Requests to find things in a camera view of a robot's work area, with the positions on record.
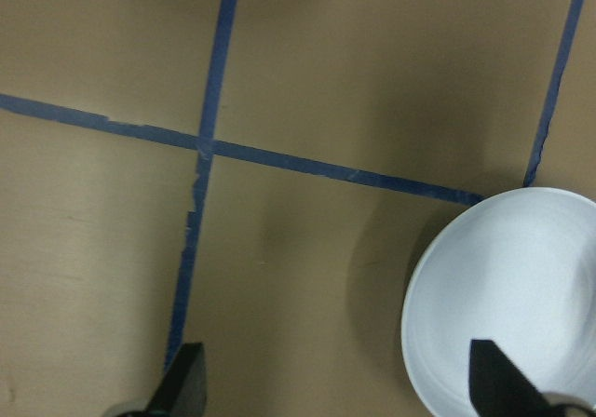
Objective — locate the light blue plate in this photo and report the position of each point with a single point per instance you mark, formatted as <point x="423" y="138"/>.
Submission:
<point x="517" y="269"/>

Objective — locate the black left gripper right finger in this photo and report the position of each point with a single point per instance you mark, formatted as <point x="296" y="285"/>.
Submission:
<point x="497" y="387"/>

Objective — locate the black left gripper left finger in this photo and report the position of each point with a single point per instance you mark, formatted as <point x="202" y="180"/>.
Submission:
<point x="183" y="389"/>

